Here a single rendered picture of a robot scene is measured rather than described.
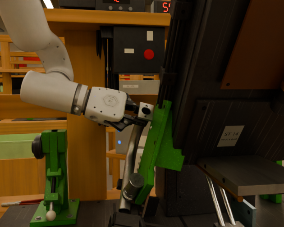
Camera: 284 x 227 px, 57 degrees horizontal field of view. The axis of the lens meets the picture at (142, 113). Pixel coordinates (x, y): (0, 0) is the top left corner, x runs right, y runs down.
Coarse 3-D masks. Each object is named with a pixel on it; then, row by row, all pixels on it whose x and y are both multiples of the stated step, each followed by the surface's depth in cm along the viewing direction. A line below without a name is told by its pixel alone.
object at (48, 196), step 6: (66, 150) 88; (66, 156) 87; (48, 168) 80; (60, 168) 80; (48, 174) 79; (54, 174) 79; (60, 174) 79; (48, 180) 81; (54, 180) 79; (60, 180) 81; (48, 186) 80; (54, 186) 78; (60, 186) 80; (48, 192) 78; (54, 192) 77; (60, 192) 79; (48, 198) 75; (54, 198) 75; (60, 198) 78; (48, 204) 77; (54, 204) 77; (60, 204) 77
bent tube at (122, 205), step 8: (144, 104) 73; (144, 112) 74; (152, 112) 72; (136, 128) 76; (136, 136) 78; (128, 144) 79; (136, 144) 78; (128, 152) 77; (136, 152) 78; (128, 160) 76; (128, 168) 74; (128, 176) 72; (120, 200) 68; (120, 208) 66; (128, 208) 66
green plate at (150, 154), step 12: (156, 108) 70; (168, 108) 61; (156, 120) 66; (168, 120) 62; (156, 132) 63; (168, 132) 63; (156, 144) 61; (168, 144) 63; (144, 156) 69; (156, 156) 62; (168, 156) 63; (180, 156) 64; (144, 168) 66; (168, 168) 64; (180, 168) 64
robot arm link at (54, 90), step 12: (36, 72) 67; (60, 72) 71; (24, 84) 64; (36, 84) 64; (48, 84) 65; (60, 84) 66; (72, 84) 67; (24, 96) 65; (36, 96) 65; (48, 96) 65; (60, 96) 65; (72, 96) 66; (60, 108) 67
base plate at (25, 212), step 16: (16, 208) 88; (32, 208) 88; (80, 208) 88; (96, 208) 88; (112, 208) 88; (160, 208) 88; (256, 208) 88; (272, 208) 88; (0, 224) 77; (16, 224) 77; (80, 224) 77; (96, 224) 77; (160, 224) 77; (176, 224) 77; (192, 224) 77; (208, 224) 77; (256, 224) 77; (272, 224) 77
